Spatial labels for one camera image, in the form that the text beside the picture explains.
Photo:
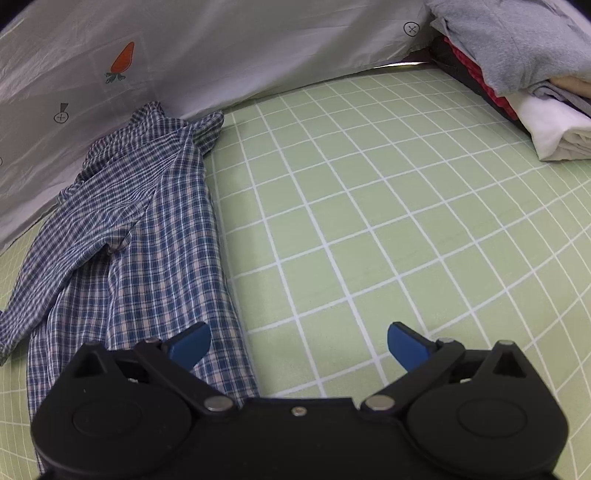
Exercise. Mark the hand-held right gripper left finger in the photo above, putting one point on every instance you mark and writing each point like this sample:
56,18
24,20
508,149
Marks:
191,346

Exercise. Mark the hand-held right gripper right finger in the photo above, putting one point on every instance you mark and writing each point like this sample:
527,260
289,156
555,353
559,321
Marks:
408,346

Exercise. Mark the blue plaid shirt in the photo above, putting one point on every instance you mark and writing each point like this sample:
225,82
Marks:
147,230

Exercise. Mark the green grid mat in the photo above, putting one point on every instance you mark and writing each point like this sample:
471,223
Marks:
392,207

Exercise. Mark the white folded garment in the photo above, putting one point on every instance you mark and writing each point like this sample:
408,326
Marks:
554,129

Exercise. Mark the red and black folded garment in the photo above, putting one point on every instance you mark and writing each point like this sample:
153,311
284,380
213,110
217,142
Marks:
480,78

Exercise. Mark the light grey thin folded garment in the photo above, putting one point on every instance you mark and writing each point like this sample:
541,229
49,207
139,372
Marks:
549,91

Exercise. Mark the grey printed sheet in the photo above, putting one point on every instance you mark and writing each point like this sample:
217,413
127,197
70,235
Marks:
231,55

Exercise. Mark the beige folded garment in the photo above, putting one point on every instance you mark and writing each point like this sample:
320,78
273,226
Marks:
575,86

